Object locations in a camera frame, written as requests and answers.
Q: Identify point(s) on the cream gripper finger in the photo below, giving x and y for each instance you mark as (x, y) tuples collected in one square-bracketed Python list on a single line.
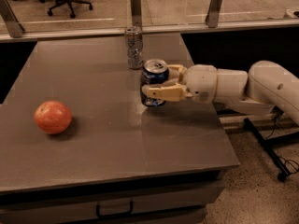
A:
[(176, 71), (173, 93)]

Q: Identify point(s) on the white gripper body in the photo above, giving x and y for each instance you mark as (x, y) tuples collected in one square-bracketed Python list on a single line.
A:
[(201, 81)]

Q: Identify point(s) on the blue pepsi can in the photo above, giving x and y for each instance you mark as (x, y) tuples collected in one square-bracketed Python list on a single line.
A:
[(154, 71)]

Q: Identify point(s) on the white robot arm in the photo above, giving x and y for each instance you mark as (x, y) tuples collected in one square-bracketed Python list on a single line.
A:
[(255, 92)]

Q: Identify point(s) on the silver soda can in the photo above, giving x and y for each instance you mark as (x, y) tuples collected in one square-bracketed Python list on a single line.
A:
[(134, 44)]

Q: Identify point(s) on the red apple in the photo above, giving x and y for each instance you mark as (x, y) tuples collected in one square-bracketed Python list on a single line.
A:
[(53, 117)]

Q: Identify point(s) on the black wheeled stand base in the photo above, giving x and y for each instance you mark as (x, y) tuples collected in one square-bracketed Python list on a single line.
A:
[(286, 167)]

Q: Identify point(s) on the grey cabinet drawer front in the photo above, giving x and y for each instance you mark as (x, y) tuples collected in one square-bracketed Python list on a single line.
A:
[(177, 204)]

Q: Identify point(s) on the right metal glass bracket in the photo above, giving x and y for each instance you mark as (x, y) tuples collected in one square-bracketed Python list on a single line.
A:
[(213, 14)]

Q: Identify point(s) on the metal glass bracket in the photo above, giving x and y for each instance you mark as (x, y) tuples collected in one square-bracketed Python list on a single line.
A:
[(136, 12), (213, 14), (14, 28)]

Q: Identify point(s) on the middle metal glass bracket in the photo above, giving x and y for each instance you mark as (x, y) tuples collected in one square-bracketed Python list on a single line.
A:
[(136, 12)]

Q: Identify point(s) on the black drawer handle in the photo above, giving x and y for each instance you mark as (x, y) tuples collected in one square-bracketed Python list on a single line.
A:
[(114, 209)]

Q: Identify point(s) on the left metal glass bracket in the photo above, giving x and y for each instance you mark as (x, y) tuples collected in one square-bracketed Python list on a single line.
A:
[(14, 28)]

